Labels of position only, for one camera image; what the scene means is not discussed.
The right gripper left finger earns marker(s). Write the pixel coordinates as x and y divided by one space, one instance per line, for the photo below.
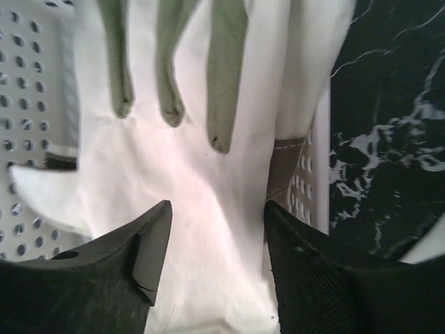
107 285

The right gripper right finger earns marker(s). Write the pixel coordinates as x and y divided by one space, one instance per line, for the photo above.
324 286

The grey-palm glove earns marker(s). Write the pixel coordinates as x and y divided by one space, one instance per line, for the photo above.
185 101
282 168

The white perforated storage basket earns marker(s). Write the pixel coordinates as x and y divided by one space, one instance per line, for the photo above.
38 107

